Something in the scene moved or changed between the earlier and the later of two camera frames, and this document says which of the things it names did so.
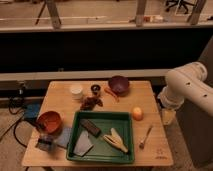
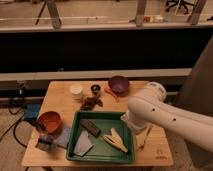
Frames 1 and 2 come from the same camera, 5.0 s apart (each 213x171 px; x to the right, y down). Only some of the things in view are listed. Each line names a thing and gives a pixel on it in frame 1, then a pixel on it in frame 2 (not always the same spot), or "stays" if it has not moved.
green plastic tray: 101,137 stays
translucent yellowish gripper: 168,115 -> 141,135
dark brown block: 90,127 stays
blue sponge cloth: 64,137 stays
